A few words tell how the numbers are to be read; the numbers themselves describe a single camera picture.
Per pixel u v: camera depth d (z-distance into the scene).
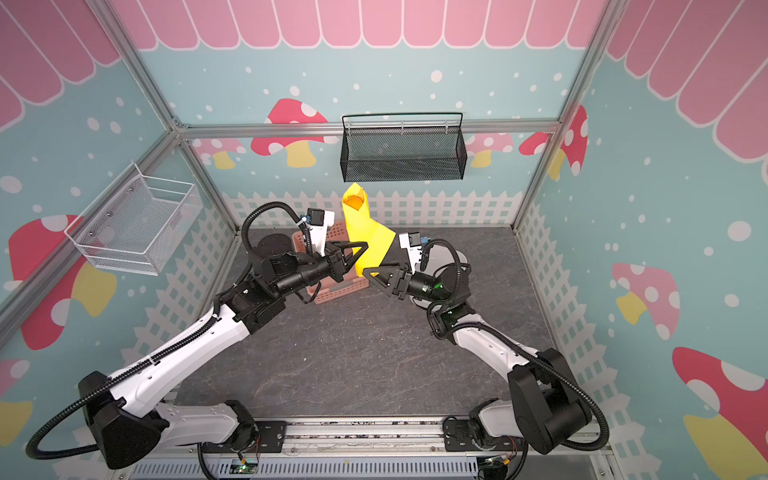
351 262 0.63
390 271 0.62
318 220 0.57
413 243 0.63
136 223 1.16
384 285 0.62
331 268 0.58
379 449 0.74
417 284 0.64
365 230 0.62
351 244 0.62
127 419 0.40
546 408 0.42
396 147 0.94
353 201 0.60
